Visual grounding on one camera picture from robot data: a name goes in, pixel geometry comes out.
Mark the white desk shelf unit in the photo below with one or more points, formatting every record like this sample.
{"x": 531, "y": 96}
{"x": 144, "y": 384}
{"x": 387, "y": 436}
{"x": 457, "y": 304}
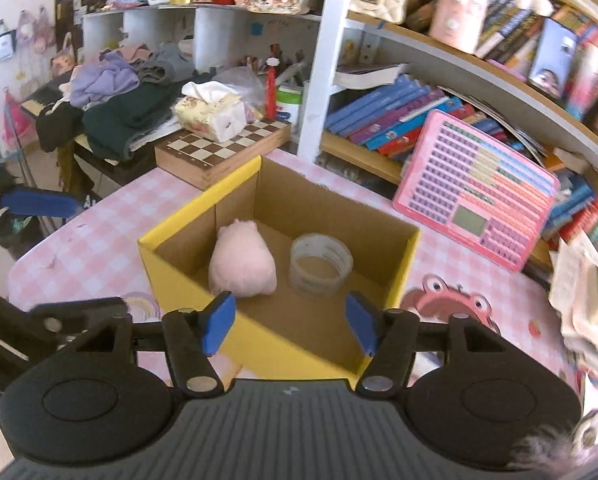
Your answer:
{"x": 214, "y": 30}

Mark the pink plush toy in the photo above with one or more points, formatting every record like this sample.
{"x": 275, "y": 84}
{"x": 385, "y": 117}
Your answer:
{"x": 241, "y": 260}

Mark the clear tape roll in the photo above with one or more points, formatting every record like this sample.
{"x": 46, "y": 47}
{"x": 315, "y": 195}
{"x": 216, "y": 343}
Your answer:
{"x": 296, "y": 271}

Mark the grey garment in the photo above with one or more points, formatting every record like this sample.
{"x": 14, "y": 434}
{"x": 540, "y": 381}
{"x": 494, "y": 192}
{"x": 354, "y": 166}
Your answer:
{"x": 166, "y": 65}

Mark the cartoon printed desk mat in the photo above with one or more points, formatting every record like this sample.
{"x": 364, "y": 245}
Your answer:
{"x": 429, "y": 305}

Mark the thick white paperback book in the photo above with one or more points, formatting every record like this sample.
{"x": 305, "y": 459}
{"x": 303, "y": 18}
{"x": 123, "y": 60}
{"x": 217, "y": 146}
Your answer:
{"x": 369, "y": 75}

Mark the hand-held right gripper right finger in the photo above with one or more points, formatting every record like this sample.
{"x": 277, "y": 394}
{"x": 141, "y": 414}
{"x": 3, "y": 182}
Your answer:
{"x": 361, "y": 327}

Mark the yellow cardboard box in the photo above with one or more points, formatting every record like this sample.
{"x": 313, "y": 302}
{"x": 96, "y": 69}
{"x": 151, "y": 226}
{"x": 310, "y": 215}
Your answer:
{"x": 259, "y": 345}

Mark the pink dispenser box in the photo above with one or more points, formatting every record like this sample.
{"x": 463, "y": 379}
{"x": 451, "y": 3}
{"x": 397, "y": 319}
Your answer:
{"x": 459, "y": 10}

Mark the grey plush hamster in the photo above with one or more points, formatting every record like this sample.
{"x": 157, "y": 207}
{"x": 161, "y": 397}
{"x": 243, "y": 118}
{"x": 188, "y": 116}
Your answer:
{"x": 554, "y": 447}

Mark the floral tissue pack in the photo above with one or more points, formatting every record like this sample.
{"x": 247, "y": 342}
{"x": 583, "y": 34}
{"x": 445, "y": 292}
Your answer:
{"x": 209, "y": 116}

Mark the white shelf post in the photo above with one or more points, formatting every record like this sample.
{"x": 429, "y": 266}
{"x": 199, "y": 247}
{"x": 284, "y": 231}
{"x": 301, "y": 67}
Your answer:
{"x": 319, "y": 60}

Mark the black garment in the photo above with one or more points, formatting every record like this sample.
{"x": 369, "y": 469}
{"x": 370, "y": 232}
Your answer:
{"x": 59, "y": 127}

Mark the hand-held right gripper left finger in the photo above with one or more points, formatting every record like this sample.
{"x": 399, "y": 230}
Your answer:
{"x": 218, "y": 325}

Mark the red stick bottle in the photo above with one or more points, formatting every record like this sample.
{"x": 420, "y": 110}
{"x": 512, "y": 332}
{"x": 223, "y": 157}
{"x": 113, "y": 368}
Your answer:
{"x": 271, "y": 90}

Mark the wooden chessboard box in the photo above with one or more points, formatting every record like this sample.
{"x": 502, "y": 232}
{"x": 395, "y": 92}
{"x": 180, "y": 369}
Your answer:
{"x": 214, "y": 156}

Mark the black side table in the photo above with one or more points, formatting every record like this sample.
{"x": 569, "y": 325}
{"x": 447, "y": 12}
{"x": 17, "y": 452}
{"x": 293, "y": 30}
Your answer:
{"x": 104, "y": 165}

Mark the clear plastic bag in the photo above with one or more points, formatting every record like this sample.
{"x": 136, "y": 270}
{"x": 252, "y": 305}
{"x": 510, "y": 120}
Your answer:
{"x": 241, "y": 85}

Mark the dark green garment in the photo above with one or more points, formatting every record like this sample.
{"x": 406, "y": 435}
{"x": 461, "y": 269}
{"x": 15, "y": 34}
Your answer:
{"x": 124, "y": 120}

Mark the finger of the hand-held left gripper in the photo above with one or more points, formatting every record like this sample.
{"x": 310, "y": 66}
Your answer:
{"x": 54, "y": 312}
{"x": 39, "y": 203}

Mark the pile of papers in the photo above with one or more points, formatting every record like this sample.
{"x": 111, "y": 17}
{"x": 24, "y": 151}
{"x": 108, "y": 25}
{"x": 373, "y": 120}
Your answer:
{"x": 584, "y": 300}

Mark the pink toy keyboard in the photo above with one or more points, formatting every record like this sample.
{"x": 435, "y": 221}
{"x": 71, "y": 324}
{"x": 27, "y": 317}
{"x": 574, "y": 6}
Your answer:
{"x": 469, "y": 185}

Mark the black waste bin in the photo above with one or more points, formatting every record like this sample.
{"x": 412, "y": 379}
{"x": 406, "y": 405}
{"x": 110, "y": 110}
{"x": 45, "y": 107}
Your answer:
{"x": 14, "y": 237}

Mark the row of upright shelf books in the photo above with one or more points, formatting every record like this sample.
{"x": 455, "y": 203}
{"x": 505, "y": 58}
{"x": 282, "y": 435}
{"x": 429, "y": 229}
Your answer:
{"x": 509, "y": 25}

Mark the row of colourful thin books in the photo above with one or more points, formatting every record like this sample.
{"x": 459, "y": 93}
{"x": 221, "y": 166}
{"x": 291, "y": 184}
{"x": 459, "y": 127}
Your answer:
{"x": 389, "y": 115}

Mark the smartphone with face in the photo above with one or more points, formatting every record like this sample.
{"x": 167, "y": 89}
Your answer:
{"x": 551, "y": 57}

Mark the pink checked tablecloth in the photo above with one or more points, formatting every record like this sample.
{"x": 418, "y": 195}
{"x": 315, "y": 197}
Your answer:
{"x": 104, "y": 240}

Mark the white jar green label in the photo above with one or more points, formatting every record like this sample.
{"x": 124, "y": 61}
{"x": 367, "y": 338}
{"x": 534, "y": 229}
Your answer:
{"x": 289, "y": 105}

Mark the purple garment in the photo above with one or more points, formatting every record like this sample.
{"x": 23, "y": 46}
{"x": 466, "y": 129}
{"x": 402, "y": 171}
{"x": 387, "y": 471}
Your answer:
{"x": 104, "y": 82}

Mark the blue hanging tote bag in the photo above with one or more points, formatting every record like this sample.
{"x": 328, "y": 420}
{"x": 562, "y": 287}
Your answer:
{"x": 1, "y": 45}

